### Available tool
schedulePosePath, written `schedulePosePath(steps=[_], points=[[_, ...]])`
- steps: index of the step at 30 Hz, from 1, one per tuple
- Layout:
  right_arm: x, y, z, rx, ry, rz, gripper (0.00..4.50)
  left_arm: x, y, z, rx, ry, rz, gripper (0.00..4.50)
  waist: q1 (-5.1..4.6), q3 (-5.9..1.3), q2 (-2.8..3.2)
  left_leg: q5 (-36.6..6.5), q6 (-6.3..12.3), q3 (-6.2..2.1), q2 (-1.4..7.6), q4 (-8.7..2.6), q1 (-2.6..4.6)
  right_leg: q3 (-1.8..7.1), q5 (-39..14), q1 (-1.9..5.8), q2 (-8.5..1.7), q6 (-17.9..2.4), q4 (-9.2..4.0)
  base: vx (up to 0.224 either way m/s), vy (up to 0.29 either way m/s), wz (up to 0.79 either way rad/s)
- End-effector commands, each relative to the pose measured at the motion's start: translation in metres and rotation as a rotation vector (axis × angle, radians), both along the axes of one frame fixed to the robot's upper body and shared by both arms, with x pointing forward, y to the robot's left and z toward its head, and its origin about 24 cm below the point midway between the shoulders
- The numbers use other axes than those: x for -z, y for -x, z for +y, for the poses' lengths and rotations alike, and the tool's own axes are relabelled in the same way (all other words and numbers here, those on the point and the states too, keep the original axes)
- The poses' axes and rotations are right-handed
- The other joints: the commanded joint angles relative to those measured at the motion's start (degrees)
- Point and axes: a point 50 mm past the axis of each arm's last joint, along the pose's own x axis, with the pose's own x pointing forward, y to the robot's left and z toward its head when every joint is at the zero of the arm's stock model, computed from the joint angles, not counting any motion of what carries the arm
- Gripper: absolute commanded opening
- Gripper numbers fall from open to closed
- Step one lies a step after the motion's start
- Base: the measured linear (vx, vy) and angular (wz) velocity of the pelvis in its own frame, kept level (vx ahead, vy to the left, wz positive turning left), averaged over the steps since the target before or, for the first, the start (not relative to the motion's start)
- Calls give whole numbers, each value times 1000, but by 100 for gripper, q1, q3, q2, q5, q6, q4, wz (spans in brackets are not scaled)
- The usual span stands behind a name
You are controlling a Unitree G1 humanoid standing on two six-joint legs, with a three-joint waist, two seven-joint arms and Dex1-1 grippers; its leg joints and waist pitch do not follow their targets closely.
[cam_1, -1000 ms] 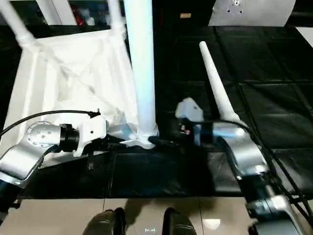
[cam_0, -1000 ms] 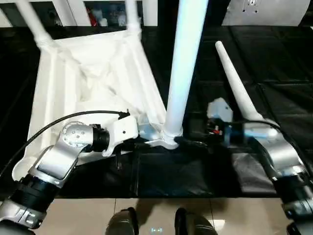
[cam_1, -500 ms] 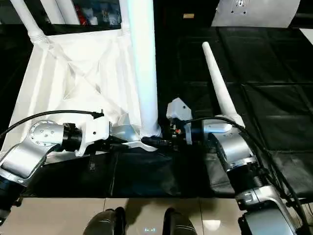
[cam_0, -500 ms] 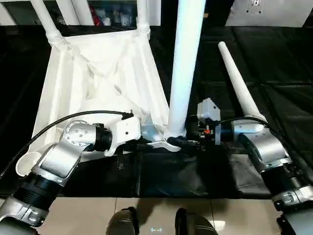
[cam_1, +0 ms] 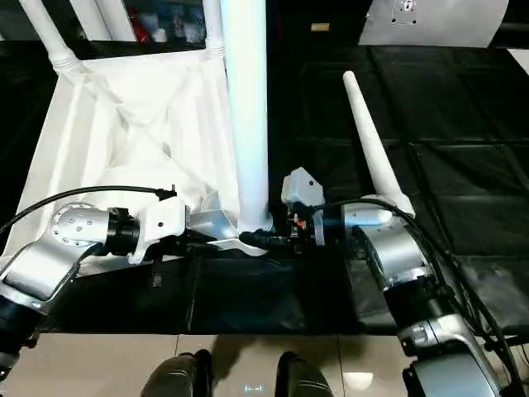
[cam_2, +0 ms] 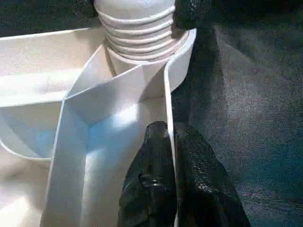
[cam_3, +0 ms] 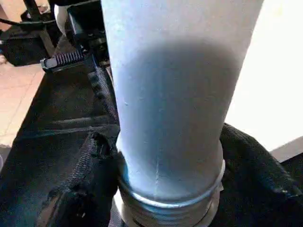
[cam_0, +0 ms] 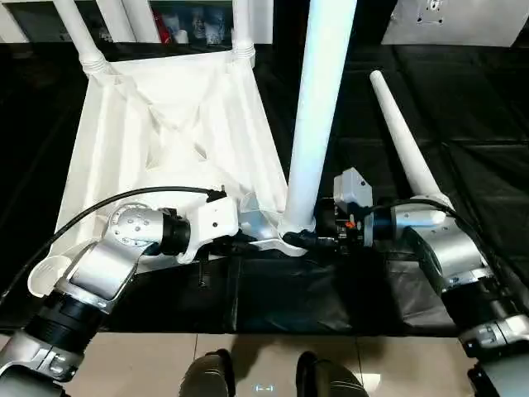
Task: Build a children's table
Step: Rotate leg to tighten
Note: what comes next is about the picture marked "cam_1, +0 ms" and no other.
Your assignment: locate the black box with gold label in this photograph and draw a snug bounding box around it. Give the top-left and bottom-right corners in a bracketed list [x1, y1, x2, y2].
[266, 0, 371, 46]

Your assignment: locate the white glass door cabinet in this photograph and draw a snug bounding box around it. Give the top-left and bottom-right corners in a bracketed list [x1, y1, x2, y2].
[0, 0, 207, 42]

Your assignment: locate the white plastic table top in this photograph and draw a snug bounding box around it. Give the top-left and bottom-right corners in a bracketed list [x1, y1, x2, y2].
[2, 45, 276, 286]

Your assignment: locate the grey left robot foot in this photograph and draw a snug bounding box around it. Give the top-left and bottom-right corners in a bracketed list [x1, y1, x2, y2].
[142, 349, 214, 397]

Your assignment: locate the white plastic table leg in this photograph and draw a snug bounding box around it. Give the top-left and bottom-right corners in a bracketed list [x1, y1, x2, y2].
[342, 69, 417, 218]
[218, 0, 274, 235]
[18, 0, 79, 75]
[202, 0, 227, 59]

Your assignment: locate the black metal stand bar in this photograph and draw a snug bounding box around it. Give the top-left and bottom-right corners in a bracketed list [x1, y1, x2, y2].
[485, 333, 529, 352]

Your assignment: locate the black work mat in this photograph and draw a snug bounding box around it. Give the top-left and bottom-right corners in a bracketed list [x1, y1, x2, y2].
[0, 39, 529, 336]

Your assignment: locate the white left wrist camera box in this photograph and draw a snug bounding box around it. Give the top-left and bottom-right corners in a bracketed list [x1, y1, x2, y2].
[127, 198, 192, 265]

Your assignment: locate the flat white board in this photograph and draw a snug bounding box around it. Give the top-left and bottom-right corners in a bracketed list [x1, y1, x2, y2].
[506, 47, 529, 75]

